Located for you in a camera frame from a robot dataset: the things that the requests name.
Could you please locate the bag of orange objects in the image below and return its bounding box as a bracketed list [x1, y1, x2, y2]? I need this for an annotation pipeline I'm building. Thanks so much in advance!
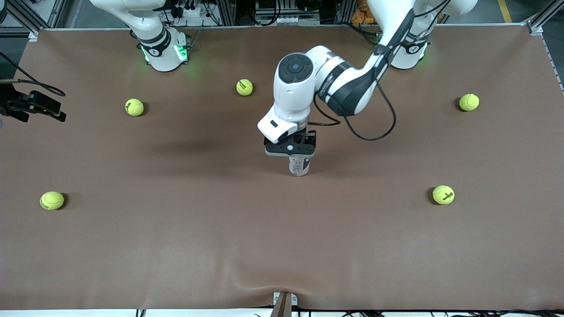
[351, 0, 380, 25]

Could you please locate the white power strip with plugs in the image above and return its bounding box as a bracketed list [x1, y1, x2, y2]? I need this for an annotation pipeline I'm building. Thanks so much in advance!
[173, 2, 204, 18]

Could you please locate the brown table mat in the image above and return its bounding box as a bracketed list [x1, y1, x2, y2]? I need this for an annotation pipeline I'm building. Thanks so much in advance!
[0, 26, 564, 311]

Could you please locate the metal table edge clamp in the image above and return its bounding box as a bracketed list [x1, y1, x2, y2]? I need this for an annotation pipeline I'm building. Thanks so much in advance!
[273, 291, 298, 317]

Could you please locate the white blue tennis ball can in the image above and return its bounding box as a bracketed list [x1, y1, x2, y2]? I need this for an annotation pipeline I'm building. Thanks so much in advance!
[289, 154, 312, 177]

